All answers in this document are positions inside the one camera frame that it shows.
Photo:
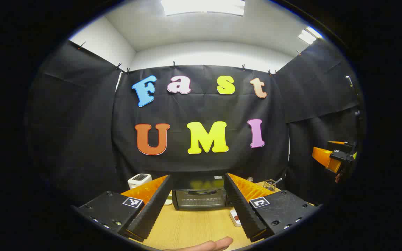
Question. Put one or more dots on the black backdrop cloth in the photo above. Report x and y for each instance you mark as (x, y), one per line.
(187, 108)

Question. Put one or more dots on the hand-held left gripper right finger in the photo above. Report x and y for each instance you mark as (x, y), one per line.
(243, 209)

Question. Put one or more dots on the white rectangular tray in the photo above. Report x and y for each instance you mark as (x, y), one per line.
(234, 223)

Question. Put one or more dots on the white divided plate with seeds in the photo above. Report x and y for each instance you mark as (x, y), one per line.
(168, 200)

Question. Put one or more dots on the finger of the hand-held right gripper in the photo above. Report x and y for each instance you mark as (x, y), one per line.
(325, 158)
(335, 143)

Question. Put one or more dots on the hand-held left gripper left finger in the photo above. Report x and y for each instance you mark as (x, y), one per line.
(152, 209)

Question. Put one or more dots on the large ceiling light panel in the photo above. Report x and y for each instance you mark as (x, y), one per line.
(202, 7)

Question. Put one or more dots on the black electric oven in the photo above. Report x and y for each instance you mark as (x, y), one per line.
(201, 201)

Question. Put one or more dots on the white toaster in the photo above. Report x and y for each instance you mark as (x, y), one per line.
(139, 181)

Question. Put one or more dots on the clear glass with spoon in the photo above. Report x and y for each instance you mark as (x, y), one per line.
(270, 184)

